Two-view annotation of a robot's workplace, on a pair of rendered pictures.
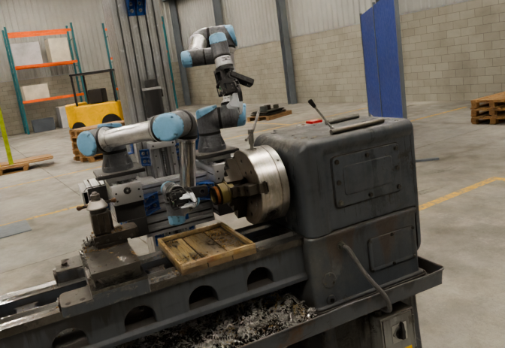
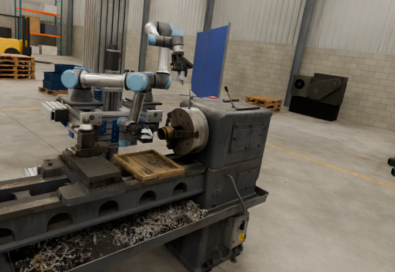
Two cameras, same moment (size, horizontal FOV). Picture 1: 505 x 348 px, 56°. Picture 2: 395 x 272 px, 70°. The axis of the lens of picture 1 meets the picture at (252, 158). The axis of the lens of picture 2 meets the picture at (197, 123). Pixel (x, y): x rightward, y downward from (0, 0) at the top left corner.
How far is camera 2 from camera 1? 0.59 m
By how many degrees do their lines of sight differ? 20
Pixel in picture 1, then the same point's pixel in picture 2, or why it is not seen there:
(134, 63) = (105, 30)
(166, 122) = (137, 79)
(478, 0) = (257, 43)
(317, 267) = (211, 185)
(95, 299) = (90, 195)
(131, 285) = (114, 187)
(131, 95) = (98, 51)
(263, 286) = (181, 194)
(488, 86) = (251, 90)
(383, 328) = (234, 223)
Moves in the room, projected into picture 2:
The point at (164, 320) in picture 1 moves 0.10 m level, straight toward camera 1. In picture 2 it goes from (123, 211) to (129, 221)
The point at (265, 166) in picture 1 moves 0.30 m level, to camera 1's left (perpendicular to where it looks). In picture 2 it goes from (198, 121) to (151, 119)
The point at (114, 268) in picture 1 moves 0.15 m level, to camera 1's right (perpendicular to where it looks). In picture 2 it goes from (104, 174) to (136, 174)
